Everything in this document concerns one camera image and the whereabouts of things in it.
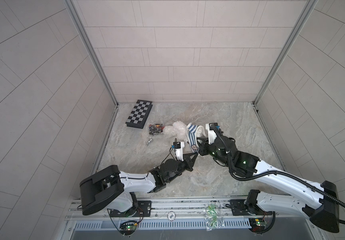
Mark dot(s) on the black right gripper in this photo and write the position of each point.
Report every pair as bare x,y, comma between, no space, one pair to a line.
203,146

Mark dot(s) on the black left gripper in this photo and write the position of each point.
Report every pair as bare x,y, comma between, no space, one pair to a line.
186,163

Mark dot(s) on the blue white striped shirt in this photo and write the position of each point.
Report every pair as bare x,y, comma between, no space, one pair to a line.
193,133

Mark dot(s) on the white teddy bear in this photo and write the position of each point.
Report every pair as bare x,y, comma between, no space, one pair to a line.
178,130

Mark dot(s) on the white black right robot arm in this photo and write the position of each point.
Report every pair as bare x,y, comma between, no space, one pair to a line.
317,202

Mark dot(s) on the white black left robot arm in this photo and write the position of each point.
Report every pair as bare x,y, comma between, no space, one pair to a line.
115,189

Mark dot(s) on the clear bag of toy bricks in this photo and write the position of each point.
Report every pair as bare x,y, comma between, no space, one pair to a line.
156,129

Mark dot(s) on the clear bag of green parts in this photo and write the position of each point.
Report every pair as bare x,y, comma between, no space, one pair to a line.
213,217

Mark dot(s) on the folded black white chessboard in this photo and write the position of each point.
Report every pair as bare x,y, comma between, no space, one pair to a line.
139,114

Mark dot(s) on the left green circuit board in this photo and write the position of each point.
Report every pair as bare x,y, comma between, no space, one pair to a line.
128,228

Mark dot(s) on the green circuit board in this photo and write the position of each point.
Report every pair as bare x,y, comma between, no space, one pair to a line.
257,225
128,228

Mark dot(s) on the right green circuit board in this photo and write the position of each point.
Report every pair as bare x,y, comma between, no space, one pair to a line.
257,225

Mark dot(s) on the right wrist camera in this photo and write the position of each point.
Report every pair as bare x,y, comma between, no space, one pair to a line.
212,130

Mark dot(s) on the aluminium corner post right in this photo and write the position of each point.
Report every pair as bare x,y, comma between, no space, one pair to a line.
303,17

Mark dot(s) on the aluminium corner post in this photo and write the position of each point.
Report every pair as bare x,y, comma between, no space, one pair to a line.
303,17
70,6

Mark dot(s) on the aluminium corner post left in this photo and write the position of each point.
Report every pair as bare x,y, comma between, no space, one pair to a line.
70,6

